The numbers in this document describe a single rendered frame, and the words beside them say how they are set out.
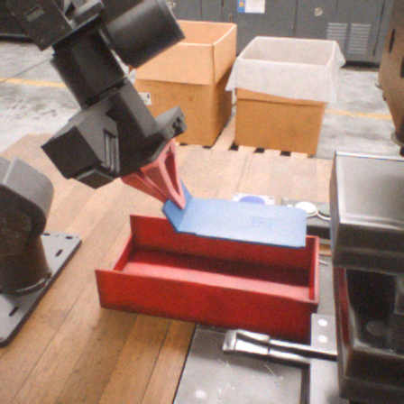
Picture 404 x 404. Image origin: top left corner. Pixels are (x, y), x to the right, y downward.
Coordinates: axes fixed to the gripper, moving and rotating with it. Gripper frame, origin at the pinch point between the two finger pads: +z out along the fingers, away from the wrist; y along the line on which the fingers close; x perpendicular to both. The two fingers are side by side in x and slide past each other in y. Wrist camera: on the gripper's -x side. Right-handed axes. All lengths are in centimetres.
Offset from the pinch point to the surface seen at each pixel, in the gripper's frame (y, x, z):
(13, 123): -214, 233, -4
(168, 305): -5.0, -6.2, 8.8
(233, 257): -0.6, 5.2, 12.9
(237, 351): 6.1, -16.0, 8.1
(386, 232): 22.2, -24.1, -5.3
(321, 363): 12.1, -15.9, 11.5
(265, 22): -55, 428, 45
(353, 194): 21.2, -21.2, -6.0
